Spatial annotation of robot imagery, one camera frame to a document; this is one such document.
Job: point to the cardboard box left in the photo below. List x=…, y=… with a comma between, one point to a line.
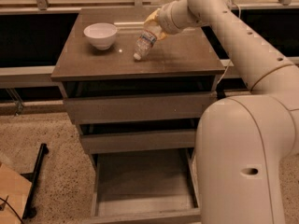
x=14, y=188

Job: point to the grey middle drawer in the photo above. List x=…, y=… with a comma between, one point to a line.
x=140, y=141

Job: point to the grey top drawer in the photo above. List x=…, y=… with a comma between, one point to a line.
x=115, y=109

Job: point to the grey open bottom drawer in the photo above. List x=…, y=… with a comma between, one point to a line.
x=145, y=187

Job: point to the white ceramic bowl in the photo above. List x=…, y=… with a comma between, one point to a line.
x=101, y=35

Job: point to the clear plastic water bottle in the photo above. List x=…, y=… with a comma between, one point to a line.
x=149, y=36

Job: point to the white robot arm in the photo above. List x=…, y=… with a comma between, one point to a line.
x=241, y=140

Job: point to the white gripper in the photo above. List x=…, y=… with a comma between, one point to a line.
x=163, y=19

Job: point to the grey drawer cabinet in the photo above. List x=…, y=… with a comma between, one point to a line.
x=183, y=63

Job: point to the black metal stand leg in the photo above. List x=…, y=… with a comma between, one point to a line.
x=29, y=210

